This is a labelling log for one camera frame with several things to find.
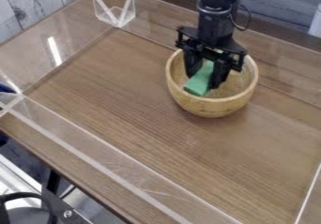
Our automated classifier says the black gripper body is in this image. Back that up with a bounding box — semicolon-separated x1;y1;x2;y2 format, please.
175;26;248;72

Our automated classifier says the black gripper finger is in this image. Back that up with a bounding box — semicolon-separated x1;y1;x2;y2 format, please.
185;50;202;77
210;59;231;89

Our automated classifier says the green rectangular block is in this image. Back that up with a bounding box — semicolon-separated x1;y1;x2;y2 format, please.
183;57;217;97

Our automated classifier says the brown wooden bowl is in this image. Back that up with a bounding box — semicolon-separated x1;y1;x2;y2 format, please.
166;50;258;118

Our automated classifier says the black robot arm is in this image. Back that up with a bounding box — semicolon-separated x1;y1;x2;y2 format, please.
175;0;250;89

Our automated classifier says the black metal table leg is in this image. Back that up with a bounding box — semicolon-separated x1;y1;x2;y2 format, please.
47;171;62;194

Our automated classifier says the grey metal clamp plate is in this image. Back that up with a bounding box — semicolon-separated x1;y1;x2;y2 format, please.
42;189;92;224

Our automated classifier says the clear acrylic corner bracket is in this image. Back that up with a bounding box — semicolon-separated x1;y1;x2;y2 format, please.
92;0;135;28

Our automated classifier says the clear acrylic front wall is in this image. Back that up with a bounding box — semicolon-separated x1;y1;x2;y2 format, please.
0;75;242;224

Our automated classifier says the black cable loop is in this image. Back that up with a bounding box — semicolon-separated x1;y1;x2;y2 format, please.
0;191;58;224

